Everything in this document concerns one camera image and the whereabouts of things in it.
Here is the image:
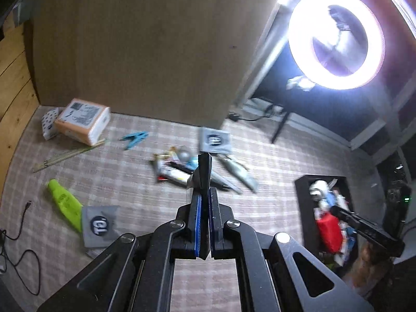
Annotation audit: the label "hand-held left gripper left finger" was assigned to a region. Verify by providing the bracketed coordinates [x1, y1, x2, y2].
[37, 187, 205, 312]

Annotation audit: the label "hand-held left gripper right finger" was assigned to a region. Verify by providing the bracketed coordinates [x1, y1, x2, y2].
[208, 187, 375, 312]

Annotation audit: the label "thin black cable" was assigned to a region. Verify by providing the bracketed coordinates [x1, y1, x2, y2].
[0, 201, 42, 297]

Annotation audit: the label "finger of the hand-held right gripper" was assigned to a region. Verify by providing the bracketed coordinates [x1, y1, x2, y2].
[334, 205, 380, 228]
[329, 210, 366, 235]

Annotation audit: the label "black pouch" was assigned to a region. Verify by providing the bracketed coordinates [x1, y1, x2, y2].
[187, 152, 214, 261]

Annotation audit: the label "white squeeze tube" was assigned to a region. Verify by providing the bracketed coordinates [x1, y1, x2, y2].
[217, 154, 259, 193]

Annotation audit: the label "black power cord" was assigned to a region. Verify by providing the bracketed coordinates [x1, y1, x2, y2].
[240, 104, 284, 123]

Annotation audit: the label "red packet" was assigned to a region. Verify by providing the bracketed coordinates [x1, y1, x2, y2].
[315, 214, 344, 255]

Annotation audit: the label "gold and red candy wrapper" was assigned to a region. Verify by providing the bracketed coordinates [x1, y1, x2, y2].
[152, 149, 183, 167]

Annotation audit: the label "orange and white tissue pack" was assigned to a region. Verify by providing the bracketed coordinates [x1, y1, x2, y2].
[53, 98, 111, 146]

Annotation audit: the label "white tape roll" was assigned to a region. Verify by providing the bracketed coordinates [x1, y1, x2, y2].
[308, 181, 329, 203]

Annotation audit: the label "white door frame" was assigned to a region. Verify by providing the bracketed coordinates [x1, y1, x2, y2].
[237, 0, 303, 112]

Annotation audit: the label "blue plastic clothespin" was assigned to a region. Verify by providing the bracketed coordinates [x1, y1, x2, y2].
[118, 131, 150, 151]

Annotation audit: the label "wooden chopsticks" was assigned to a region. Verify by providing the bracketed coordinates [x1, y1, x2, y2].
[32, 139, 108, 173]

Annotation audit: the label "black pen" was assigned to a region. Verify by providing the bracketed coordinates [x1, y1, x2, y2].
[168, 162, 232, 191]

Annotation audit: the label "lime green tube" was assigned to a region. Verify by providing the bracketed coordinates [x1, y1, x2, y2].
[47, 179, 84, 233]

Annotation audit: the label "white window frame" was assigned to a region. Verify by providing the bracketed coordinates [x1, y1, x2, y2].
[349, 84, 416, 167]

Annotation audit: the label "pink plaid blanket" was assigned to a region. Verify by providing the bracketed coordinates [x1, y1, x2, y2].
[6, 106, 386, 312]

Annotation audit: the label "white dotted packet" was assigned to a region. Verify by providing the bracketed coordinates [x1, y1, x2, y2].
[40, 107, 61, 141]

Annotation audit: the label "crumpled white paper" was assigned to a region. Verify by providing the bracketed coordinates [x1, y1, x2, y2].
[286, 76, 315, 92]

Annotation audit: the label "black table leg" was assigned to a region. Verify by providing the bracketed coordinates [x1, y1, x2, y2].
[271, 112, 290, 144]

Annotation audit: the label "grey sachet with round logo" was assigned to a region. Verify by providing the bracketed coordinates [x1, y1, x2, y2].
[198, 126, 233, 155]
[81, 205, 121, 248]

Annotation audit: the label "metal spoon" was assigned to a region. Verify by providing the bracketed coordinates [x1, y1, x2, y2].
[176, 146, 196, 164]

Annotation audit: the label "person's right hand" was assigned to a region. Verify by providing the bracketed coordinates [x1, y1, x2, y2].
[354, 238, 393, 287]

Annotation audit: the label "black device with green light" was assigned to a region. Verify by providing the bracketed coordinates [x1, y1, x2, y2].
[384, 168, 414, 232]

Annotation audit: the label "brown wooden cabinet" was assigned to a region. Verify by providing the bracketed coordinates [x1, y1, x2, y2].
[31, 0, 287, 129]

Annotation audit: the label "black rectangular container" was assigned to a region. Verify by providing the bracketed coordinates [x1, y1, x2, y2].
[294, 174, 360, 269]

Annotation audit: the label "ring light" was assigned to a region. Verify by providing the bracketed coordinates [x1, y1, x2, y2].
[288, 0, 386, 90]

